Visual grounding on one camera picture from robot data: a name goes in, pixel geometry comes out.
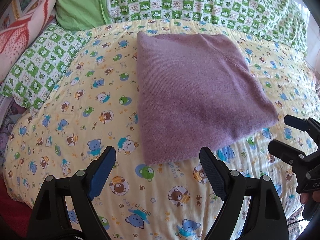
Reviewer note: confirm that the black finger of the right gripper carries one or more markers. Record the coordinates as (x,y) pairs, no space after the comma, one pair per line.
(288,154)
(310,126)

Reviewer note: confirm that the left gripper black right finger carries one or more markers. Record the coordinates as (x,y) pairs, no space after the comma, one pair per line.
(265,217)

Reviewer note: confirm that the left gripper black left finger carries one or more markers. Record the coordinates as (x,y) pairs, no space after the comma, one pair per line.
(63,208)

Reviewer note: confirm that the purple knit sweater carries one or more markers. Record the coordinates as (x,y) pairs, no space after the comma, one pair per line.
(195,90)

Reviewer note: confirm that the right hand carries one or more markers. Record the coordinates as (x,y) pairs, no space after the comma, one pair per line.
(306,197)

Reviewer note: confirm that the green checkered blanket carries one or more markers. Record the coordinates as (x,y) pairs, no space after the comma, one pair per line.
(273,20)

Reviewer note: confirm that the green checkered pillow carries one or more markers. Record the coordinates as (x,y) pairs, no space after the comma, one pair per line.
(41,66)

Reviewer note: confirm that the red floral blanket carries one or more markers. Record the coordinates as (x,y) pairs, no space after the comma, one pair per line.
(21,33)

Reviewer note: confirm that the plain green pillow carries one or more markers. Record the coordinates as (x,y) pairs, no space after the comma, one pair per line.
(77,15)

